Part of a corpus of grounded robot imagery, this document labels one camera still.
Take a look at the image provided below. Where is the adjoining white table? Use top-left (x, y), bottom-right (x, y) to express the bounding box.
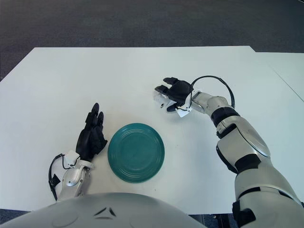
top-left (255, 51), bottom-right (304, 100)

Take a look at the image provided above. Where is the white charger block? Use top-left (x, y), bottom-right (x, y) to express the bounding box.
top-left (153, 91), bottom-right (175, 110)

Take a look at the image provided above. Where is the green ribbed plate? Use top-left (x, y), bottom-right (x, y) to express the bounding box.
top-left (107, 123), bottom-right (166, 183)

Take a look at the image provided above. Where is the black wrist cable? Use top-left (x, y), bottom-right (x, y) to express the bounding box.
top-left (48, 153), bottom-right (66, 201)
top-left (191, 75), bottom-right (236, 109)

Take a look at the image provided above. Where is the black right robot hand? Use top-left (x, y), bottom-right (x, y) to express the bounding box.
top-left (154, 77), bottom-right (194, 112)

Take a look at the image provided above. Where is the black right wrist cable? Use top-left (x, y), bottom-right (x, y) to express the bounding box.
top-left (191, 75), bottom-right (236, 109)

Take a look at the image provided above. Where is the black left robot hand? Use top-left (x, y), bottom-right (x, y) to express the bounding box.
top-left (76, 102), bottom-right (108, 162)

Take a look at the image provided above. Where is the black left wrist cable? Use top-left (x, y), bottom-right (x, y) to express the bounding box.
top-left (48, 153), bottom-right (66, 201)

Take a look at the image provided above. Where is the grey robot torso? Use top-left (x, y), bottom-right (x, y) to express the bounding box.
top-left (0, 192), bottom-right (202, 228)

